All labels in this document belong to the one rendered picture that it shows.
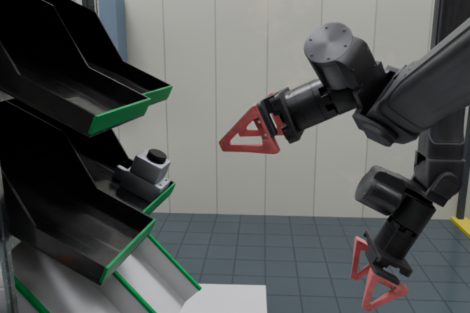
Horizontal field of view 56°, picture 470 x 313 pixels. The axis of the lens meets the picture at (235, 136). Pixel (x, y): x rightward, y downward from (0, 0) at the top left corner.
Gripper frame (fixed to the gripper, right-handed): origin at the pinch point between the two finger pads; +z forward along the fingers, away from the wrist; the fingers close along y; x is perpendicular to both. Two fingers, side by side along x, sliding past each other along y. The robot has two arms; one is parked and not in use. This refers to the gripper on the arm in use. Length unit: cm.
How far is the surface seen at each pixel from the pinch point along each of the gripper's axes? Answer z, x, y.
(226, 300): 27, 36, -27
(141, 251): 26.1, 12.5, -5.2
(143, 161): 14.4, -2.2, 1.2
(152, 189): 15.2, 2.3, 1.1
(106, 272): 11.8, 5.7, 22.4
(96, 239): 15.8, 3.2, 16.4
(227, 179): 110, 55, -275
